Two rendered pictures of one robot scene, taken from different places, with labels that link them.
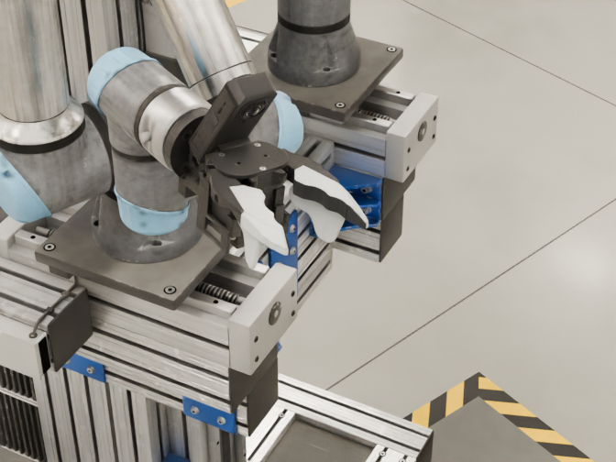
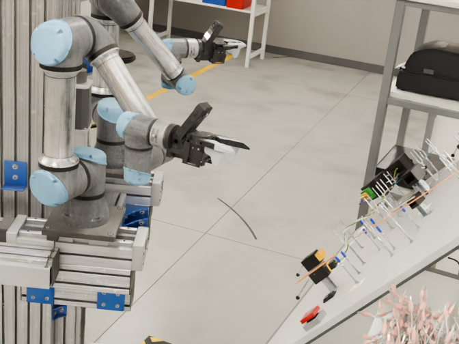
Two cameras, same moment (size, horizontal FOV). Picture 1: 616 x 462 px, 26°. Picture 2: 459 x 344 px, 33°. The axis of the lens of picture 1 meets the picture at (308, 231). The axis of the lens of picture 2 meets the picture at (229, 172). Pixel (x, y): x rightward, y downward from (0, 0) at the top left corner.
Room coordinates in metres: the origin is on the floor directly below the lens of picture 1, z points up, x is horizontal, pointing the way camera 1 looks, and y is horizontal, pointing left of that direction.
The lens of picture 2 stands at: (-0.71, 0.89, 2.25)
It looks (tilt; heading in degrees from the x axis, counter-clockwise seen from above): 22 degrees down; 332
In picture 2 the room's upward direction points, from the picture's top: 6 degrees clockwise
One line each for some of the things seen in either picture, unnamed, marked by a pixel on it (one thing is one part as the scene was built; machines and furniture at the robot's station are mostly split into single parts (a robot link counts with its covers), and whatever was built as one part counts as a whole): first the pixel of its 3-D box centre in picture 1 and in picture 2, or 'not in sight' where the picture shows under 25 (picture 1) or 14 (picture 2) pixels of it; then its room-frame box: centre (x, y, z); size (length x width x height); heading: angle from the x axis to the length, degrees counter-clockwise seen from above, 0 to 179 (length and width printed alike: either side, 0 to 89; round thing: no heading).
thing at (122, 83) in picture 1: (141, 100); (139, 129); (1.15, 0.17, 1.56); 0.11 x 0.08 x 0.09; 37
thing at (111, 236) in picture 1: (145, 200); (85, 203); (1.44, 0.22, 1.21); 0.15 x 0.15 x 0.10
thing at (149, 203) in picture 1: (163, 172); (141, 161); (1.16, 0.15, 1.46); 0.11 x 0.08 x 0.11; 127
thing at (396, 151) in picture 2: not in sight; (419, 170); (1.68, -1.34, 1.09); 0.35 x 0.33 x 0.07; 129
